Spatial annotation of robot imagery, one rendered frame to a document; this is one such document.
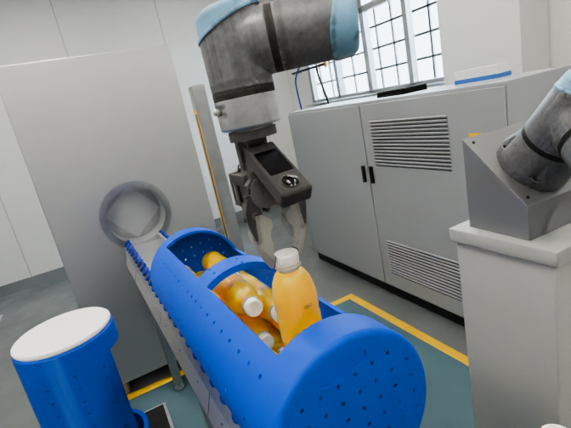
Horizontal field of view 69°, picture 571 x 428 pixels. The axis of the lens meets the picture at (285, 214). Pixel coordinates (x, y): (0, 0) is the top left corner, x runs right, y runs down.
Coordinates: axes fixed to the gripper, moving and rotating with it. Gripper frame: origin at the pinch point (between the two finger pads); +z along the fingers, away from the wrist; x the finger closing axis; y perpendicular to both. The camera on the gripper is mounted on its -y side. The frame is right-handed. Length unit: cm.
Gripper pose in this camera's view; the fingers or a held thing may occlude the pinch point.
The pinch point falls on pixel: (285, 256)
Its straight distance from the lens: 64.7
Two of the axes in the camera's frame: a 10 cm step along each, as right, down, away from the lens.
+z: 2.0, 9.4, 2.7
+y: -4.7, -1.4, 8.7
